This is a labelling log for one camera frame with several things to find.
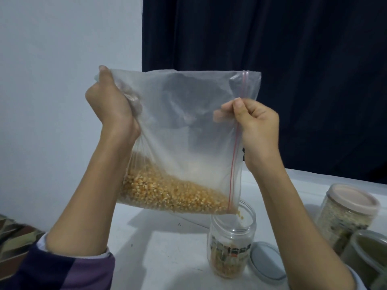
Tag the person's right hand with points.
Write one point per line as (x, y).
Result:
(260, 133)

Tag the person's left hand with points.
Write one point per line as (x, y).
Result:
(112, 111)

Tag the zip bag of corn kernels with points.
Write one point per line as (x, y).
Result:
(187, 129)

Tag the pink round lid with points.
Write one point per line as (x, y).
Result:
(354, 197)

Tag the transparent jar pink lid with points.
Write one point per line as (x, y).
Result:
(344, 217)

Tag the transparent jar blue lid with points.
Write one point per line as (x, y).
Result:
(231, 250)

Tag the blue round lid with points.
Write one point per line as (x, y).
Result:
(267, 262)

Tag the person's right forearm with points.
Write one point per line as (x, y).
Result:
(299, 232)

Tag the person's left forearm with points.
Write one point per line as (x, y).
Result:
(84, 202)

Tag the dark navy curtain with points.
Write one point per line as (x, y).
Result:
(266, 63)

